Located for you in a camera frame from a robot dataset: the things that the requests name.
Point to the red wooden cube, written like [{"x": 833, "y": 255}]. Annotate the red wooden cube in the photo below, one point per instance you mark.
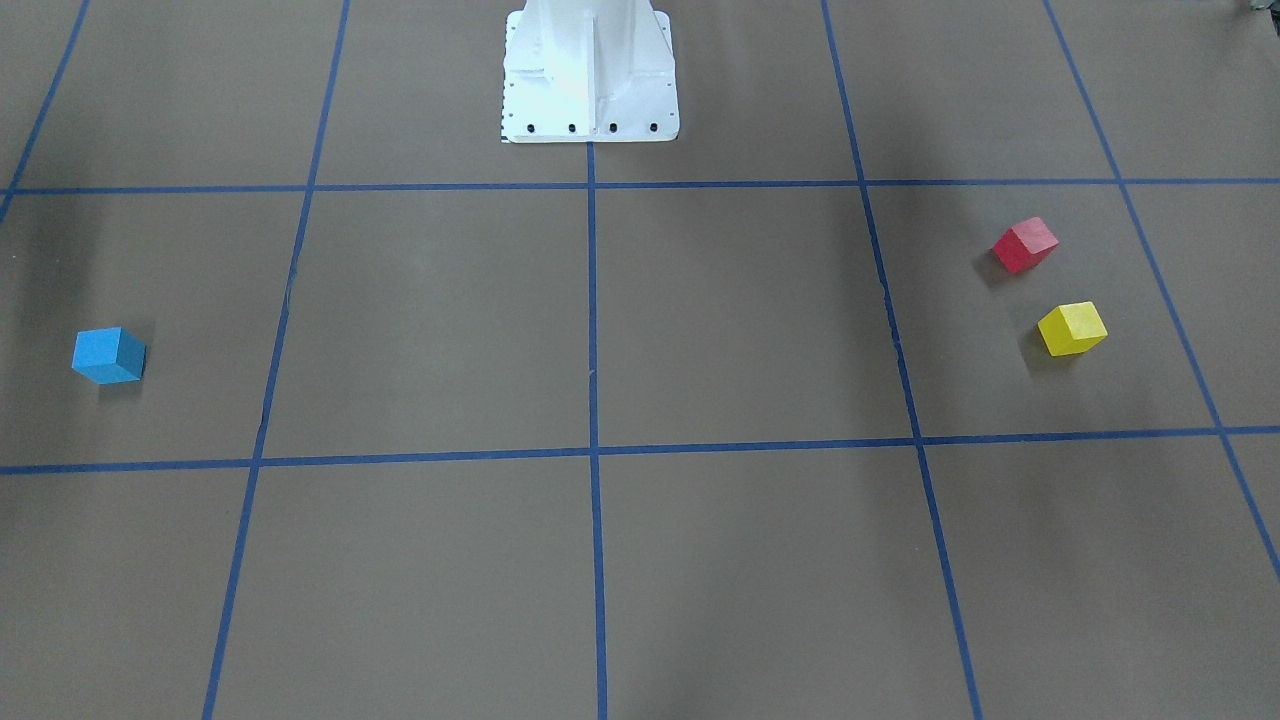
[{"x": 1024, "y": 245}]

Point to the blue wooden cube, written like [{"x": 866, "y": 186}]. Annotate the blue wooden cube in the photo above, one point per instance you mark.
[{"x": 109, "y": 356}]

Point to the yellow wooden cube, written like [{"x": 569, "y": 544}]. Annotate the yellow wooden cube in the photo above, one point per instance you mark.
[{"x": 1071, "y": 329}]

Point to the white camera mast pedestal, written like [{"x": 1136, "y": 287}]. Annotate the white camera mast pedestal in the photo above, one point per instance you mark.
[{"x": 589, "y": 72}]

